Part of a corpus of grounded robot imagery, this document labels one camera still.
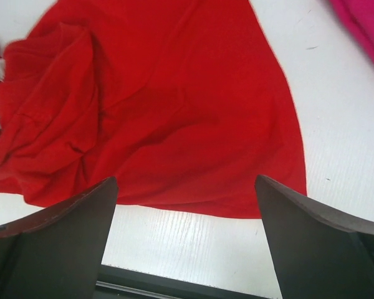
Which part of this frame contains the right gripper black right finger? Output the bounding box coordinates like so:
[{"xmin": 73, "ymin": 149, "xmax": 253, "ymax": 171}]
[{"xmin": 255, "ymin": 175, "xmax": 374, "ymax": 298}]

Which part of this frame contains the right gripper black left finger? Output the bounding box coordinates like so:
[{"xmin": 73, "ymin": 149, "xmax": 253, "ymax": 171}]
[{"xmin": 0, "ymin": 178, "xmax": 118, "ymax": 298}]

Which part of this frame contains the red t shirt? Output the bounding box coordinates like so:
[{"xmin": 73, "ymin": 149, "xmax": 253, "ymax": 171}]
[{"xmin": 0, "ymin": 1, "xmax": 306, "ymax": 219}]

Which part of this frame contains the magenta t shirt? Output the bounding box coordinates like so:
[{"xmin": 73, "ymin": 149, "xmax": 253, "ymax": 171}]
[{"xmin": 330, "ymin": 0, "xmax": 374, "ymax": 63}]

